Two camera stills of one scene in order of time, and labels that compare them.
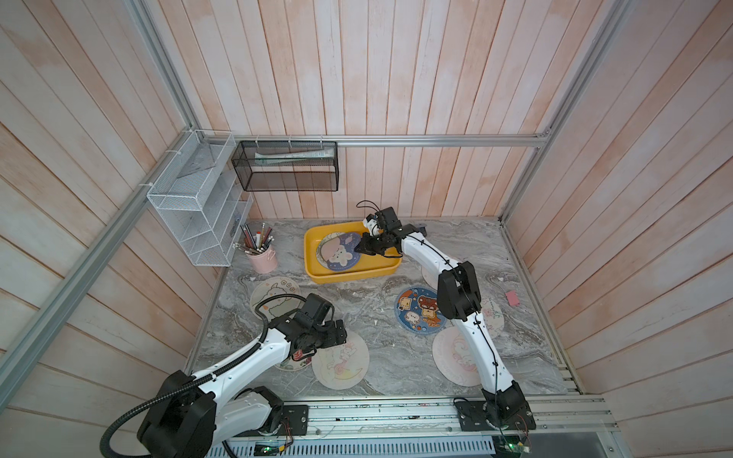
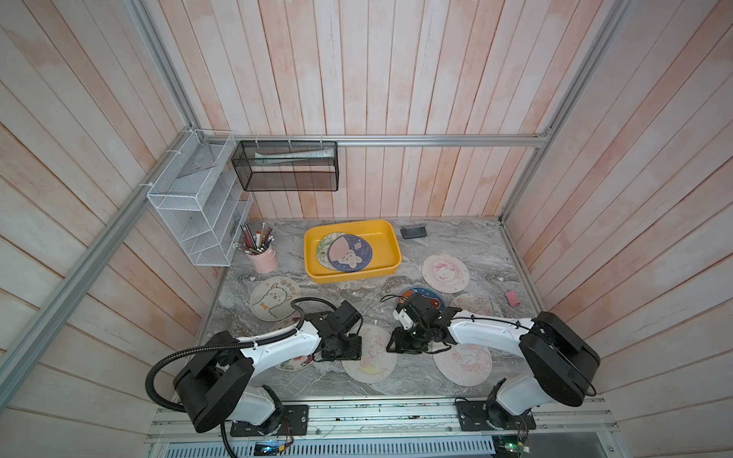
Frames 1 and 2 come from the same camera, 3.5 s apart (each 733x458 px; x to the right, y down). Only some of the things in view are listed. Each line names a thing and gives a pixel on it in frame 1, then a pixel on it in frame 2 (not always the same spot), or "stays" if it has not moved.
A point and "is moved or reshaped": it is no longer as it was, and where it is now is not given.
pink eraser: x=513 y=298 stays
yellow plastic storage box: x=369 y=264 stays
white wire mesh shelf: x=199 y=196 stays
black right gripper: x=365 y=248 to x=399 y=343
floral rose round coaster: x=290 y=364 stays
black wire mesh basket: x=287 y=165 stays
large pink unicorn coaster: x=454 y=357 stays
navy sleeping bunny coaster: x=336 y=251 is moved or reshaped
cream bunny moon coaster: x=342 y=366 to x=377 y=364
